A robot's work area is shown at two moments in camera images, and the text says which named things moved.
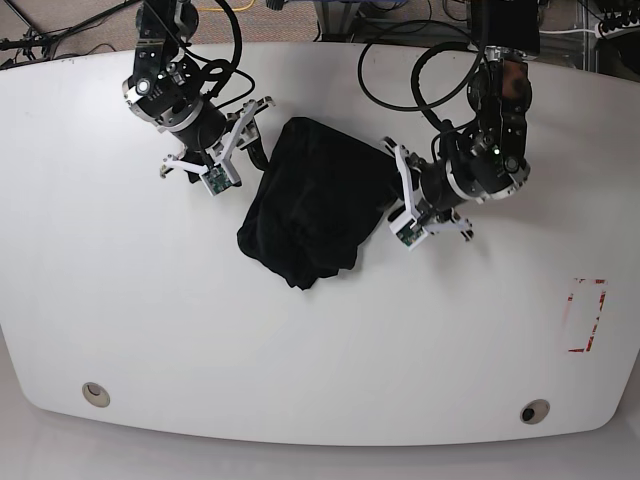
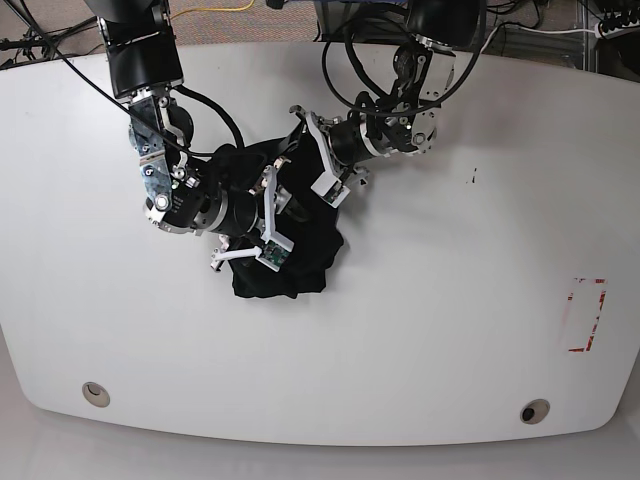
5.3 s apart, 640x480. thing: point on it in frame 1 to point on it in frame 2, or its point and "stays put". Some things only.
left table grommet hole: (95, 394) stays put
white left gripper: (249, 113) to (269, 234)
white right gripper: (410, 198) to (329, 180)
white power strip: (601, 33) stays put
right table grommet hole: (534, 411) stays put
